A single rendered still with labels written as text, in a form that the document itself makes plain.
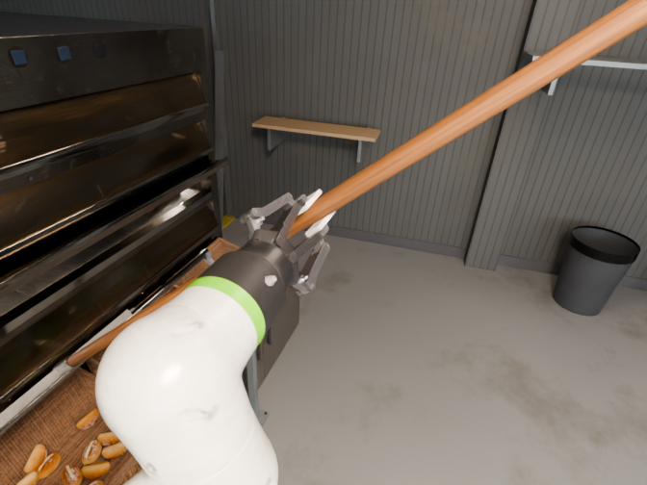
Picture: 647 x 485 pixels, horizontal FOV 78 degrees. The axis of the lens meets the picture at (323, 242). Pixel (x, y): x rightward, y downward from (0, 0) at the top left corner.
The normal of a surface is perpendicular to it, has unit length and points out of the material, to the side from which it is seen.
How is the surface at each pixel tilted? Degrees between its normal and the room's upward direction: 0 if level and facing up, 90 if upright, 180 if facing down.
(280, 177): 90
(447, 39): 90
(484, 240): 90
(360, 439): 0
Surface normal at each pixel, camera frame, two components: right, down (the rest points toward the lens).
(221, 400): 0.86, 0.12
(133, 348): -0.25, -0.60
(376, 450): 0.05, -0.86
